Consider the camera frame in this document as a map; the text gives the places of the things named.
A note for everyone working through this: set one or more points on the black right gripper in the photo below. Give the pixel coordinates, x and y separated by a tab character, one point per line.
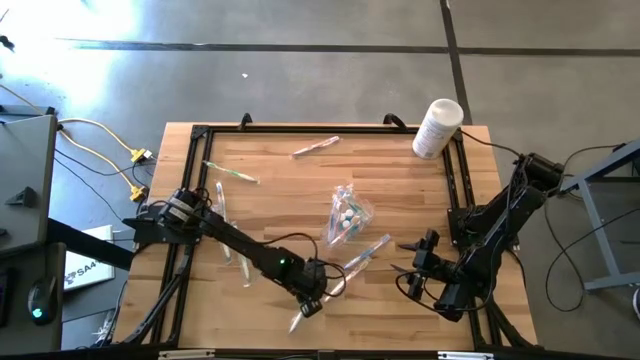
432	265

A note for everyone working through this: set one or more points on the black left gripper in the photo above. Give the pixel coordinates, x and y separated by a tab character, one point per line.
310	290

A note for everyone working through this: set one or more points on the green toothbrush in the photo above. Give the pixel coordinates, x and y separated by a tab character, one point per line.
245	272
357	200
231	172
295	325

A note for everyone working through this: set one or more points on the orange toothbrush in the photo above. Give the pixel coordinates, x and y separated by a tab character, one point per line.
315	147
352	274

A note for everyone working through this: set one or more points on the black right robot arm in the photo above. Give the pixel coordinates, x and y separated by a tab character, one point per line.
500	220

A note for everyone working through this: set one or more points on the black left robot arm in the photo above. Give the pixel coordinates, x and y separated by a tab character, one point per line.
235	240

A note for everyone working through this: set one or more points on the white wipes canister yellow label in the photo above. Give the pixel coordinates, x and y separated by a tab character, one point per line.
437	131

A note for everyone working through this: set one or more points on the blue-grey metal stand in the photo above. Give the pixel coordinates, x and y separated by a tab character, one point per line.
597	230

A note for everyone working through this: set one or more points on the white printed box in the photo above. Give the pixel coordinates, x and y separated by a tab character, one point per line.
90	265

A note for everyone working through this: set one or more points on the black diagonal beam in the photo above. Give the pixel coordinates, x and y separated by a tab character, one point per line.
85	242

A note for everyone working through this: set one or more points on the person's foot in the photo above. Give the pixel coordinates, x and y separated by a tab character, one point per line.
636	302

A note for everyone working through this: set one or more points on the dark grey desk top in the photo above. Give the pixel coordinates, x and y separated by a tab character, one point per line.
50	260

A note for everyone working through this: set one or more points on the black computer mouse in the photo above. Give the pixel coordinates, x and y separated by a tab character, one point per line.
44	295

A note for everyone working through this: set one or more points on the small black wedge part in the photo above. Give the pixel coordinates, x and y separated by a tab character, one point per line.
22	197

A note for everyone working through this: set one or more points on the small black floor object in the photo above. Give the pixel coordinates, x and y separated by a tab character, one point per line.
6	43

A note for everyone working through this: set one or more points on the white metal bracket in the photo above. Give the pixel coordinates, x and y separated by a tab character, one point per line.
185	354
460	355

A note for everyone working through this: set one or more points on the black curved frame clamp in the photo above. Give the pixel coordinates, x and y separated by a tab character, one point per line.
397	121
243	122

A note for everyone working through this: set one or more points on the black aluminium rig frame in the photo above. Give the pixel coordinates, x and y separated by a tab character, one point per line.
300	129

